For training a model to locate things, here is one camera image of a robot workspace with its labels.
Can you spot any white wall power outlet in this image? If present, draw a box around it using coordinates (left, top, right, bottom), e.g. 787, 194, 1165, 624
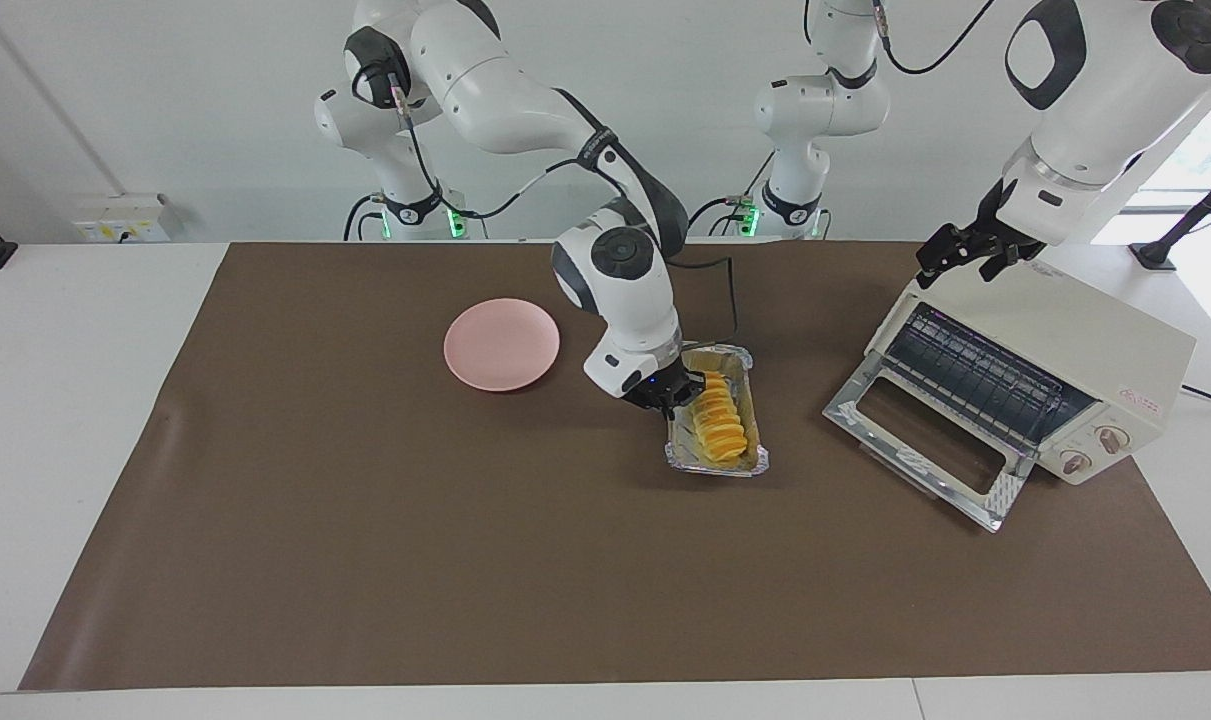
73, 195, 171, 244

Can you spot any brown table mat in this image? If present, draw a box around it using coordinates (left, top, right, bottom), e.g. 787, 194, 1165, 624
17, 240, 1211, 693

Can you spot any black camera stand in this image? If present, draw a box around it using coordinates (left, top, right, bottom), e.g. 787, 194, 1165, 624
1130, 160, 1211, 271

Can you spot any pink round plate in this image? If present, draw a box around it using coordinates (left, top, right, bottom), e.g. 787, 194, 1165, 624
443, 298, 562, 393

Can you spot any glass oven door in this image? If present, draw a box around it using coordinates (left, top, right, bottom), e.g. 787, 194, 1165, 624
822, 350, 1036, 534

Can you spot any sliced orange bread loaf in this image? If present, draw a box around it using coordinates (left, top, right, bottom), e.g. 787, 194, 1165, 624
691, 370, 749, 463

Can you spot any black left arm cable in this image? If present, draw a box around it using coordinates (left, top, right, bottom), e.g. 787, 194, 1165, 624
870, 0, 996, 77

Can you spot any white toaster oven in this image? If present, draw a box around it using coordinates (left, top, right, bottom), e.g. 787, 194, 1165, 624
865, 258, 1198, 488

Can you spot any metal oven rack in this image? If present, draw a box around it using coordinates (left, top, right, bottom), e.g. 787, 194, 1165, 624
885, 303, 1096, 446

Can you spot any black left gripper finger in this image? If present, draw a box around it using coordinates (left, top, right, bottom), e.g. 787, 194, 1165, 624
918, 255, 976, 291
915, 225, 966, 276

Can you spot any aluminium foil tray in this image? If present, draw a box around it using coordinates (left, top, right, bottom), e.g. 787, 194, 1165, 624
664, 343, 770, 478

